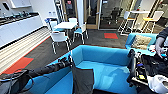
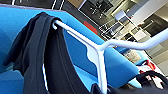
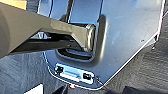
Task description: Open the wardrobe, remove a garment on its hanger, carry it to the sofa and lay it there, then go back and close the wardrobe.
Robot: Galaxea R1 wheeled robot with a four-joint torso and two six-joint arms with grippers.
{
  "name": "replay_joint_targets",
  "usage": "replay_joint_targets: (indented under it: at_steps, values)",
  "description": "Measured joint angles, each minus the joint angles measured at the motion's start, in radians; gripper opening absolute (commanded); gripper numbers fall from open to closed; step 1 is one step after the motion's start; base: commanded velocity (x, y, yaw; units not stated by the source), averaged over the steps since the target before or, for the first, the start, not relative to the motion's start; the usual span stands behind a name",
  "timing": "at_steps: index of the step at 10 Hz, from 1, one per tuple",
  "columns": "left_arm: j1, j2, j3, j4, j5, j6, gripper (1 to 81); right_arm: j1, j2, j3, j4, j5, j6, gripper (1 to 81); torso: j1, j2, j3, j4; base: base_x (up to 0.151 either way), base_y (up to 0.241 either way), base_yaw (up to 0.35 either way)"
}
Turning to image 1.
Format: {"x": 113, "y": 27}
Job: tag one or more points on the white bundled object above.
{"x": 159, "y": 83}

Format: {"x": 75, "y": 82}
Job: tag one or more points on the low white table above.
{"x": 65, "y": 25}

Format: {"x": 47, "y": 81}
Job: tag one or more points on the white clothes hanger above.
{"x": 70, "y": 54}

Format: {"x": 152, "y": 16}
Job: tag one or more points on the wooden door glass pane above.
{"x": 70, "y": 10}
{"x": 91, "y": 13}

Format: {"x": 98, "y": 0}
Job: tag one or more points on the white lower kitchen cabinets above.
{"x": 16, "y": 30}

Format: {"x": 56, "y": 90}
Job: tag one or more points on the small blue armchair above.
{"x": 128, "y": 40}

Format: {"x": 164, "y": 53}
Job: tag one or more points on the large blue sofa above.
{"x": 106, "y": 70}

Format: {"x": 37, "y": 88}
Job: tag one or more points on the beige patterned cushion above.
{"x": 141, "y": 41}

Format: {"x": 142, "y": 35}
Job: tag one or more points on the white square high table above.
{"x": 138, "y": 12}

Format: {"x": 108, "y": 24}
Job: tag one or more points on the white bar stool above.
{"x": 125, "y": 20}

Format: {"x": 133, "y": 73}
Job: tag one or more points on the yellow bar stool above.
{"x": 151, "y": 18}

